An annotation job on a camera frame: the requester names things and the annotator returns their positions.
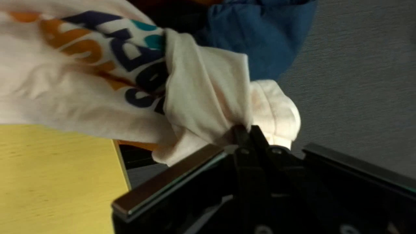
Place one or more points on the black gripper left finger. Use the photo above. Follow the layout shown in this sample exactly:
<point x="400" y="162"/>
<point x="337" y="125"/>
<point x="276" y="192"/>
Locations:
<point x="246" y="182"/>

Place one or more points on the white printed t-shirt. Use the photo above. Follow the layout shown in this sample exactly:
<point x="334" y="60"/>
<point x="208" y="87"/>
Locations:
<point x="108" y="78"/>

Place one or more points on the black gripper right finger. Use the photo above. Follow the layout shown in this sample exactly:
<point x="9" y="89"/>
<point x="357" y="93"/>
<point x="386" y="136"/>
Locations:
<point x="277" y="190"/>

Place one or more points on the navy blue t-shirt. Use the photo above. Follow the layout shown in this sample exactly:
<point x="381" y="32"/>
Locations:
<point x="264" y="34"/>

